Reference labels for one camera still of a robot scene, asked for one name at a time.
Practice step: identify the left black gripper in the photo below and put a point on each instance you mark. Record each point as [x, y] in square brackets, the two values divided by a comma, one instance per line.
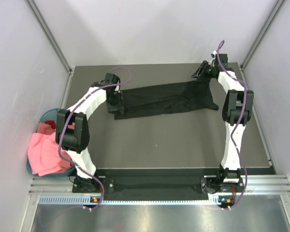
[119, 106]

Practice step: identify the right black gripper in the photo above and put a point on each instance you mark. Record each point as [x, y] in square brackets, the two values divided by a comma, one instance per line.
[200, 71]

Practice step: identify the black t shirt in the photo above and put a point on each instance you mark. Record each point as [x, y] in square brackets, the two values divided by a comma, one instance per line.
[166, 99]

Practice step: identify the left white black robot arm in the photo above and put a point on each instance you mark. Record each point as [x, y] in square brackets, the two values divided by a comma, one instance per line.
[72, 133]

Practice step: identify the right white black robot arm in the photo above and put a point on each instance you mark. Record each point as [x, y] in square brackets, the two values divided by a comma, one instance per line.
[236, 113]

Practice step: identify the teal plastic basket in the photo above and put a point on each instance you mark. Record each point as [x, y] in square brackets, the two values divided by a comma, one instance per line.
[50, 115]

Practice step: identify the red t shirt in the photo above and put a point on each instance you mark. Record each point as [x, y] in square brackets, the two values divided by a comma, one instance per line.
[51, 123]

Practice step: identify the pink t shirt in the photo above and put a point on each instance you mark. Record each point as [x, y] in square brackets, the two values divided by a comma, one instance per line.
[43, 152]

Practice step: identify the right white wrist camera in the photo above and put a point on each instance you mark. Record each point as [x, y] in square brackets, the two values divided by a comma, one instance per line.
[214, 61]

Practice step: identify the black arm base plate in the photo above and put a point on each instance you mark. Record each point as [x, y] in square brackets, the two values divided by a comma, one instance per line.
[159, 185]

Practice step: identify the grey slotted cable duct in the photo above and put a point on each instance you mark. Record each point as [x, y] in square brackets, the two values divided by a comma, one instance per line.
[91, 200]

